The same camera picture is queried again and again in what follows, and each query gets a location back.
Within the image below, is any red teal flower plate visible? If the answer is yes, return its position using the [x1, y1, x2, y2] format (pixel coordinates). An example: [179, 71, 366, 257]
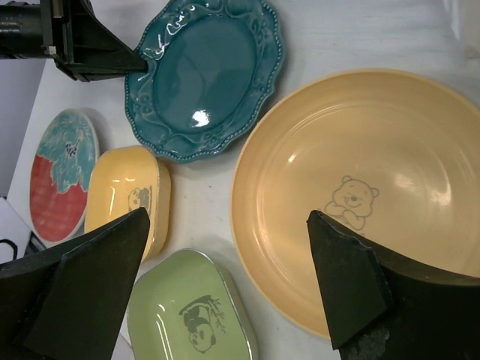
[29, 109, 100, 247]

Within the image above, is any teal scalloped plate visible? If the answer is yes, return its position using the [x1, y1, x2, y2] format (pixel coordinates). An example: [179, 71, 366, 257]
[124, 1, 285, 164]

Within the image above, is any yellow square panda dish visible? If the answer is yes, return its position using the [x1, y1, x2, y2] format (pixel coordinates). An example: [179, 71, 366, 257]
[84, 145, 173, 261]

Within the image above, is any green square panda dish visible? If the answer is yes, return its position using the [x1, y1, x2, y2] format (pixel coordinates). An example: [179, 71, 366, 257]
[126, 249, 260, 360]

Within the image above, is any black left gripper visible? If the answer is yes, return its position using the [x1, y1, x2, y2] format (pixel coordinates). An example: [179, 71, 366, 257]
[1, 1, 149, 82]

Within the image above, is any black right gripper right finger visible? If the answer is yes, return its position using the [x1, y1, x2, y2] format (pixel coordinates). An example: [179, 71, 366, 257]
[307, 211, 479, 359]

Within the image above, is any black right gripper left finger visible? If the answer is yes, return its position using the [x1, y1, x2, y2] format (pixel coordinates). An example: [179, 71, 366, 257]
[1, 208, 150, 359]

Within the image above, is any orange round plate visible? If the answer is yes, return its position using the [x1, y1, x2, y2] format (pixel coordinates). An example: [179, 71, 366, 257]
[230, 69, 479, 338]

